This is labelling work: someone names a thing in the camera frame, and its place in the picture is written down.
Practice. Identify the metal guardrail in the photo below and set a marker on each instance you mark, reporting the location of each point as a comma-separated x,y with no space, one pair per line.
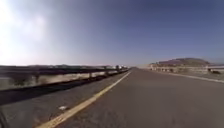
50,70

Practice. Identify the pale concrete barrier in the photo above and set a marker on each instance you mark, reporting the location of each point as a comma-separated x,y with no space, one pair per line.
180,68

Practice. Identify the brown hill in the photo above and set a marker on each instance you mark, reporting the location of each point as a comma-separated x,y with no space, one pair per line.
183,62

